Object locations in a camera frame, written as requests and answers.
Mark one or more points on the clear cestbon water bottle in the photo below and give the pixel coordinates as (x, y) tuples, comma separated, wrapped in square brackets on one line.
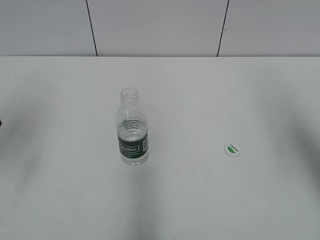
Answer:
[(132, 128)]

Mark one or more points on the white green bottle cap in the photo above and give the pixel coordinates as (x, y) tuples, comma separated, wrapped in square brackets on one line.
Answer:
[(231, 150)]

